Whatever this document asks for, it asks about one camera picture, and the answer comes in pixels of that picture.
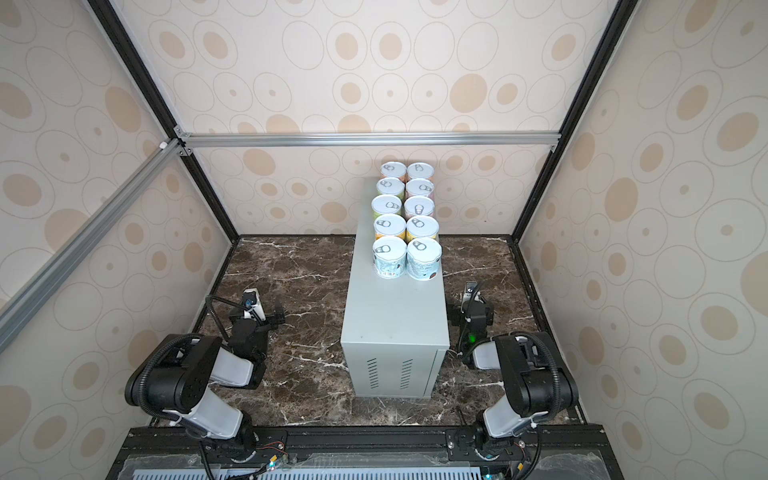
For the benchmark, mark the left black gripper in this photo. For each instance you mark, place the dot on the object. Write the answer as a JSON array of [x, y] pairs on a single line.
[[279, 319]]

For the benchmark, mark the teal labelled can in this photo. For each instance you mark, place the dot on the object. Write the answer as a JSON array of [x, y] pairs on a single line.
[[390, 255]]

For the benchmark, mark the yellow orange labelled can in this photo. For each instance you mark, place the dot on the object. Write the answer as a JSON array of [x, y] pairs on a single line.
[[389, 225]]

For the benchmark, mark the silver aluminium crossbar back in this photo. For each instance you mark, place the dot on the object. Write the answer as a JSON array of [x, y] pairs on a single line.
[[372, 139]]

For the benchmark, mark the pink orange labelled can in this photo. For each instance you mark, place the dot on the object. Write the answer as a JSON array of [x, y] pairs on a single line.
[[394, 169]]

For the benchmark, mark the light blue labelled can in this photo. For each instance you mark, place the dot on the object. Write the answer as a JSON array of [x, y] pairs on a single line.
[[423, 258]]

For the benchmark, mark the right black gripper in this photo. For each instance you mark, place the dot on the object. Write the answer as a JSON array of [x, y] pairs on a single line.
[[457, 313]]

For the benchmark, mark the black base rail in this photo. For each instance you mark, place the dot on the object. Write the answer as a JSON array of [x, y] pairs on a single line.
[[373, 452]]

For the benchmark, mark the silver aluminium bar left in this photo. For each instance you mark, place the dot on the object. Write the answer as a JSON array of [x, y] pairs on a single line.
[[22, 308]]

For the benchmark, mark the black corner frame post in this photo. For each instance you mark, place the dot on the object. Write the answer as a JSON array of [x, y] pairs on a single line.
[[606, 46], [107, 16]]

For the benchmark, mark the white red labelled can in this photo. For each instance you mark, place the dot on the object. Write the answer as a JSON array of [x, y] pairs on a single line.
[[420, 187]]

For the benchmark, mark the black corner frame post right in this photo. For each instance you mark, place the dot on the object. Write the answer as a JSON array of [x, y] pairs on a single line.
[[606, 46]]

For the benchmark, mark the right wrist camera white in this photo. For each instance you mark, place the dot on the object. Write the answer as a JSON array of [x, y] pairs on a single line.
[[469, 291]]

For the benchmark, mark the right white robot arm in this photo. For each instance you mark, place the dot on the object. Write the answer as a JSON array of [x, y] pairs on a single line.
[[537, 383]]

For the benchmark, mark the black corner frame post left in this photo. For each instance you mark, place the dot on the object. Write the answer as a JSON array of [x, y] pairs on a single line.
[[107, 16]]

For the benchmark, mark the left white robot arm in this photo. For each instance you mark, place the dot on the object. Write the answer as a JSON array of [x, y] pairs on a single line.
[[174, 382]]

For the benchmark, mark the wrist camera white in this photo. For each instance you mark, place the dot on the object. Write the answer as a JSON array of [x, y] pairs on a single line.
[[253, 303], [469, 291]]

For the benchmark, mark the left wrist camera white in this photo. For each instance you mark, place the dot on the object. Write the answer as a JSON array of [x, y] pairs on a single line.
[[253, 303]]

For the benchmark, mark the grey metal cabinet box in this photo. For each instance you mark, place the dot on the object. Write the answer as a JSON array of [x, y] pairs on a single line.
[[395, 332]]

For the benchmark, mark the lime green labelled can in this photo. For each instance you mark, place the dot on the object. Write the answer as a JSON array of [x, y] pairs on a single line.
[[386, 204]]

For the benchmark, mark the orange tomato labelled can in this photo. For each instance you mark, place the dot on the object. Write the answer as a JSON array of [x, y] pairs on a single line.
[[420, 170]]

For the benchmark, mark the purple pink labelled can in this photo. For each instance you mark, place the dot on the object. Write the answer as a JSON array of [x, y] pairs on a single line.
[[418, 206]]

